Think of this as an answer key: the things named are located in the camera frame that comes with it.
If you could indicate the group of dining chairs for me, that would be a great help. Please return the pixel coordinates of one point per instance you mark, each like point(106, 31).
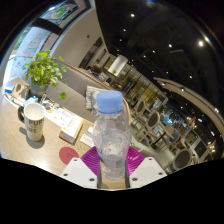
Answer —
point(151, 121)

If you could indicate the clear blue-capped water bottle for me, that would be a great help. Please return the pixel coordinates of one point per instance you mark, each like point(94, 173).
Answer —
point(111, 140)

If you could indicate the printed paper sheet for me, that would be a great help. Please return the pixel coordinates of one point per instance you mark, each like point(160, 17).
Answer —
point(61, 115)

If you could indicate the blue card pack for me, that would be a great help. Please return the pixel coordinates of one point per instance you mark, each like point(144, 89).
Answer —
point(10, 89)

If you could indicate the small light blue carton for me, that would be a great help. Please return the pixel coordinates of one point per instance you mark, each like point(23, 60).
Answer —
point(31, 100)

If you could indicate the group of ceiling lights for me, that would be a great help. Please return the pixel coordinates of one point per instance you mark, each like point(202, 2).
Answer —
point(200, 43)

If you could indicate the christmas tree window decal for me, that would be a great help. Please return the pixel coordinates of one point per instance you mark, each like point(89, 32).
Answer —
point(35, 43)

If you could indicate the orange and white box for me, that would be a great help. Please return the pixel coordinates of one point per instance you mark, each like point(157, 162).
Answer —
point(70, 130)

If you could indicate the green potted plant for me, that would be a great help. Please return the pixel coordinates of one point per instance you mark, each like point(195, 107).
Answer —
point(41, 71)

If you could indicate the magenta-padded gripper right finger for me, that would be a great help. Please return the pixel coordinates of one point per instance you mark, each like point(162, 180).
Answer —
point(146, 171)

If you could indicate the flat round red coaster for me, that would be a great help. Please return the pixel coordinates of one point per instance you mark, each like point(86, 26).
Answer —
point(68, 156)

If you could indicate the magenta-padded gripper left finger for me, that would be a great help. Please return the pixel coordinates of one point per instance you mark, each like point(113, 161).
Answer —
point(80, 171)

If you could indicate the white leaflet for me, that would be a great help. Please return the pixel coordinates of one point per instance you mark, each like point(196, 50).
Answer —
point(87, 138)

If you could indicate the person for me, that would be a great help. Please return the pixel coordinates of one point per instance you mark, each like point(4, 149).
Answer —
point(96, 70)

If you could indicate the round food window poster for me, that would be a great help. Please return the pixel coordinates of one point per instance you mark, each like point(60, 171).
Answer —
point(63, 10)

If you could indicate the grey white chevron cushion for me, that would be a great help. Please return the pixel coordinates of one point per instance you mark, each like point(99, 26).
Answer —
point(90, 96)

